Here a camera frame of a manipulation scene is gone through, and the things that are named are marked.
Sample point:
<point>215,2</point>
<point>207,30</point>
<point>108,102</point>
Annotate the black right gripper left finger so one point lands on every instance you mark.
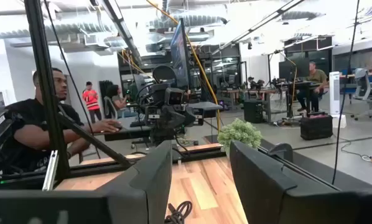
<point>133,199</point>

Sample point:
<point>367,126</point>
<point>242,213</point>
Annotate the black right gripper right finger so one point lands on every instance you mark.
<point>267,199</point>

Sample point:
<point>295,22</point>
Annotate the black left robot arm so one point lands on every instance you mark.
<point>161,135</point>

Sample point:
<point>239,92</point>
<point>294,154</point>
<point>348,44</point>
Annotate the black desk with keyboard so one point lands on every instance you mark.
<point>133,129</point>

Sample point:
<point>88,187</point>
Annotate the grey rounded clamp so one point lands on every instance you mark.
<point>280,152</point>

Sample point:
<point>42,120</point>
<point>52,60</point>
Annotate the person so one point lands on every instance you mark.
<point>116,99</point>
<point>315,84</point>
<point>91,101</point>
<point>30,130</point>

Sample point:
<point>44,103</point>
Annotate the black computer monitor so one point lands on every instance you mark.
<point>179,56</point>

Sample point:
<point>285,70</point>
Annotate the green artificial plant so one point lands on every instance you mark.
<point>239,133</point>

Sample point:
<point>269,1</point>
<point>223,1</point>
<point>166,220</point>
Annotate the black computer tower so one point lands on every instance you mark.
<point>253,111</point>

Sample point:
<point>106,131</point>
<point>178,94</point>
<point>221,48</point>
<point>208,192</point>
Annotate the black equipment case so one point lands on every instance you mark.
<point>316,127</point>

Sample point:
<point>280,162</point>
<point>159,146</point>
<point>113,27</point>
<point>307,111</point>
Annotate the white tower fan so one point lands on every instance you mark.
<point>334,93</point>

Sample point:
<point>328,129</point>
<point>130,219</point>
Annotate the grey office chair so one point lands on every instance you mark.
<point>368,91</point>

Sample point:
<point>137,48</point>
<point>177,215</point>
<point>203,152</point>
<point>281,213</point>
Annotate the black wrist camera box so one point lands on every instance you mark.
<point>174,96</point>

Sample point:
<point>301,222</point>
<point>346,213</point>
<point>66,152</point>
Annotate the black diagonal frame brace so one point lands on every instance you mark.
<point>92,138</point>

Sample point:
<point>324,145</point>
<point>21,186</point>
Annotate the silver aluminium bracket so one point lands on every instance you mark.
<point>50,171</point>

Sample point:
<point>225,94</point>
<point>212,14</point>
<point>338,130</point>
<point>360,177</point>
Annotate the black vertical frame post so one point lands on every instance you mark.
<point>46,93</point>

